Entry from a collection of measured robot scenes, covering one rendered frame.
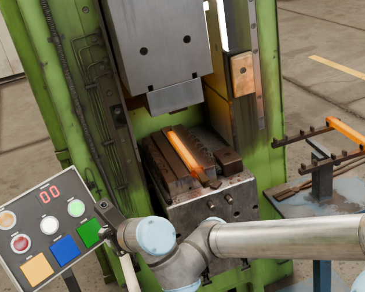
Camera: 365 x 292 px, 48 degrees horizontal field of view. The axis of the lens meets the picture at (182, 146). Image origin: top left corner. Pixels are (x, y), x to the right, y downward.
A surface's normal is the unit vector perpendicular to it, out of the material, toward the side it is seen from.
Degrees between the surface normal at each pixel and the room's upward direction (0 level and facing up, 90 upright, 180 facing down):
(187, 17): 90
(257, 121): 90
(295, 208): 0
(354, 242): 67
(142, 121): 90
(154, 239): 55
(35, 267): 60
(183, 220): 90
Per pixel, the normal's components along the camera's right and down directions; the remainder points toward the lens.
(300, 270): -0.17, -0.85
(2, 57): 0.33, 0.44
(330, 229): -0.76, -0.48
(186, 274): 0.58, -0.22
